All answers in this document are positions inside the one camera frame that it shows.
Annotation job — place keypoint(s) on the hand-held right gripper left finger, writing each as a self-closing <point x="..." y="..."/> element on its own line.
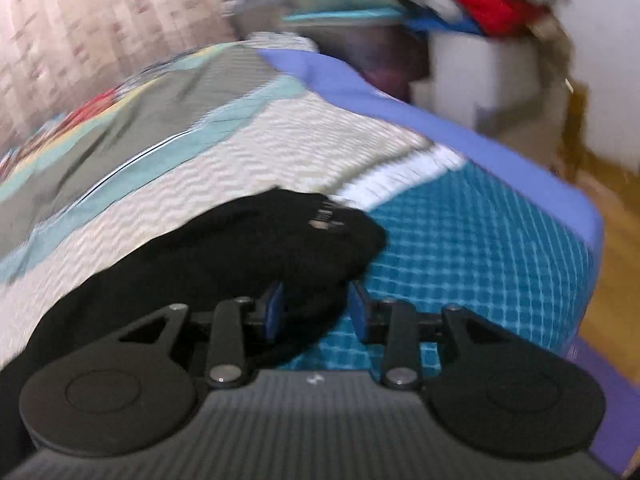
<point x="274" y="312"/>

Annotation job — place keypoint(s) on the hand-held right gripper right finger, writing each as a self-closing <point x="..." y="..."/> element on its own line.
<point x="359" y="312"/>

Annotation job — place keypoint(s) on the black pants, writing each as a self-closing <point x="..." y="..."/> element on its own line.
<point x="225" y="260"/>

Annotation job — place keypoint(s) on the teal checked bed sheet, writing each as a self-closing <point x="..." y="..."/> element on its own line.
<point x="475" y="250"/>

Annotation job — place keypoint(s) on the zigzag patterned quilt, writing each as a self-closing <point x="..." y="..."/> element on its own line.
<point x="260" y="160"/>

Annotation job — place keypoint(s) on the periwinkle blue mattress cover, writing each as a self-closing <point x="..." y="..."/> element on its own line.
<point x="450" y="130"/>

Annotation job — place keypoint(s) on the white storage box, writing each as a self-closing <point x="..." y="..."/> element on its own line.
<point x="480" y="75"/>

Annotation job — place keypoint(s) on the clear storage bin teal lid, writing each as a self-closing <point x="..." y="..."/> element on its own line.
<point x="360" y="45"/>

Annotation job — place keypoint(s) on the red patterned blanket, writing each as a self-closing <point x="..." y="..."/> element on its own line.
<point x="92" y="110"/>

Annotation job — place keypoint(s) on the beige floral curtain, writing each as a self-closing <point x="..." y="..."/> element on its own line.
<point x="100" y="25"/>

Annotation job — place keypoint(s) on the brown wooden frame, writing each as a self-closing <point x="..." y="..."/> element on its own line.
<point x="575" y="125"/>

